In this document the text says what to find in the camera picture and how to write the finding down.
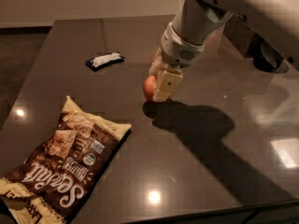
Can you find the dark brown box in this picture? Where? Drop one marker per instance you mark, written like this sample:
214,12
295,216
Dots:
241,36

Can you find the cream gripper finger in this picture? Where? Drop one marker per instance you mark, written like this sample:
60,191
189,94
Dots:
167,82
158,65

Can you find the red apple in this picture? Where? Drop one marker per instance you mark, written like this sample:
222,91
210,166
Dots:
149,87

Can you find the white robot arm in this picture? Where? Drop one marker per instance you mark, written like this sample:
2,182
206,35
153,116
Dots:
276,21

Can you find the black round bowl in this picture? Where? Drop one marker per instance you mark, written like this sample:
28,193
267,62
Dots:
267,59

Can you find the black white snack bar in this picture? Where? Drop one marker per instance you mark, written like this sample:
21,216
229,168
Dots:
102,61

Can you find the brown chip bag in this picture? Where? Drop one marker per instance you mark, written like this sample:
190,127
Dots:
59,175

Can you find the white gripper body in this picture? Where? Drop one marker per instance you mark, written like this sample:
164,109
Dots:
177,52

